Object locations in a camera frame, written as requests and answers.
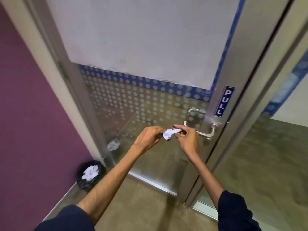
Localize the person's right hand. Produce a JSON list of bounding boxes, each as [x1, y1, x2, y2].
[[173, 125, 200, 155]]

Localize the person's left hand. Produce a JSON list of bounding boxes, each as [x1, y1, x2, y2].
[[133, 126, 167, 153]]

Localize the black waste bin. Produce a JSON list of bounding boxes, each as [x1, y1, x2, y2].
[[77, 160, 106, 190]]

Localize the white paper waste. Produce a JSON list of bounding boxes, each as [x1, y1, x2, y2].
[[81, 165, 100, 181]]

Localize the person's left forearm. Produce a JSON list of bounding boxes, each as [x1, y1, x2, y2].
[[77, 144, 145, 225]]

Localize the person's right forearm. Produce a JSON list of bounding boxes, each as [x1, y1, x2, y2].
[[185, 151, 232, 210]]

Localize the blue door sign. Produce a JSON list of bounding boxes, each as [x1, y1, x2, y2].
[[214, 86, 236, 117]]

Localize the white tissue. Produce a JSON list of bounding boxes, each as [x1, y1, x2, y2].
[[162, 128, 182, 142]]

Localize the glass door with metal frame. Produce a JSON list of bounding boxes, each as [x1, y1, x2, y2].
[[26, 0, 295, 202]]

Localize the silver door handle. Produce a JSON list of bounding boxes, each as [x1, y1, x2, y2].
[[183, 107, 219, 138]]

